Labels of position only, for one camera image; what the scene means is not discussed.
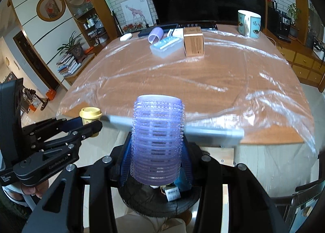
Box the yellow plastic cup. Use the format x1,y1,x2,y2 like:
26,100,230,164
79,107,102,137

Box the dark wooden chair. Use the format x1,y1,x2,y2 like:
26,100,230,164
272,180,325,233

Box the framed flower panel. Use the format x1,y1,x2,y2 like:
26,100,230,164
121,21,148,33

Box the stack of books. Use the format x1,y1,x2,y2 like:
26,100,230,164
56,54,82,76

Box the grey flat strip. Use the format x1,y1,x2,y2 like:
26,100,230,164
103,115,245,147

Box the clear plastic box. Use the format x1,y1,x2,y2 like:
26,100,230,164
150,36,184,59

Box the potted orchid plant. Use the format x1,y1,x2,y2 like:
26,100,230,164
57,31,85,62

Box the person's left hand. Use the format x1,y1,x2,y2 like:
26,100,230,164
20,180,50,199

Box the black lined trash bin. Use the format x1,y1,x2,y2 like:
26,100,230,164
112,144,204,218

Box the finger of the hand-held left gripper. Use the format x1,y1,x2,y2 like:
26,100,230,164
13,121,103,188
22,118,85,142

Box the white small box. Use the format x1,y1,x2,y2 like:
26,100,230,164
167,28,184,39

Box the brown cardboard box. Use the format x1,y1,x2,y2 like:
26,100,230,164
183,26,206,57

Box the wooden side table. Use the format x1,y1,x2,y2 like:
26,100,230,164
62,53,96,87

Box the round framed wall picture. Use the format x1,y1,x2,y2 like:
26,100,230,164
36,0,66,22

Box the black printed box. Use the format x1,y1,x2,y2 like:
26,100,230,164
178,21,218,30

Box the green white fly swatter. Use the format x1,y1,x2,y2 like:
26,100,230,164
104,0,115,16

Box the white labelled packet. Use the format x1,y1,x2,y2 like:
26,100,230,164
164,187,181,202

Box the bird print mug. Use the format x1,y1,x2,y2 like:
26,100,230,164
238,10,261,39

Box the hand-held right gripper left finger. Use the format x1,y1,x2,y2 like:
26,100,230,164
22,137,135,233

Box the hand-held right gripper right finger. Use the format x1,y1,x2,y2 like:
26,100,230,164
179,142,291,233

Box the clear plastic table sheet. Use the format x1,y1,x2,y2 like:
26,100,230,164
57,26,320,157

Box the small green potted plant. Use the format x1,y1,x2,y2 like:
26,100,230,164
287,2,304,38

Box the blue plastic bag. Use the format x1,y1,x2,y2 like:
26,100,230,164
175,176,193,191

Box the black white device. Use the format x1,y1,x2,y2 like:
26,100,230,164
313,38,325,61

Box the giraffe picture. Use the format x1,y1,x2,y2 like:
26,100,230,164
121,0,154,29

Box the black coffee machine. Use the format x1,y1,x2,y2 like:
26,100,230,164
266,0,291,43

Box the dark wooden door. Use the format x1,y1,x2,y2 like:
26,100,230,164
13,30,61,91

